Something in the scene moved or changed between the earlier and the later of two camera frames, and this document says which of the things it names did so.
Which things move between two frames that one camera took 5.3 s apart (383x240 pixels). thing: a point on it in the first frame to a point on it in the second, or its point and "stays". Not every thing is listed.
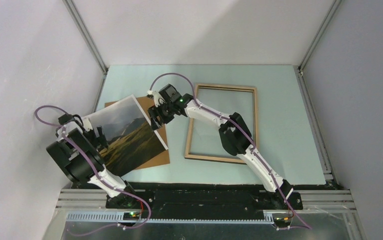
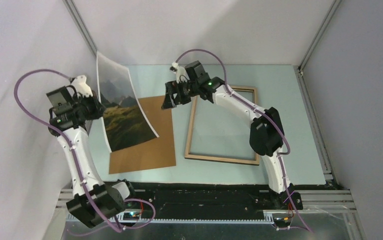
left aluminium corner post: x=85 y=34 stays
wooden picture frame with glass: x=204 y=141 stays
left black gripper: x=98 y=141 to x=99 y=108
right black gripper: x=154 y=111 to x=172 y=88
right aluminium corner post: x=298 y=69 stays
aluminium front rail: x=316 y=200 stays
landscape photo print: x=132 y=139 to x=125 y=123
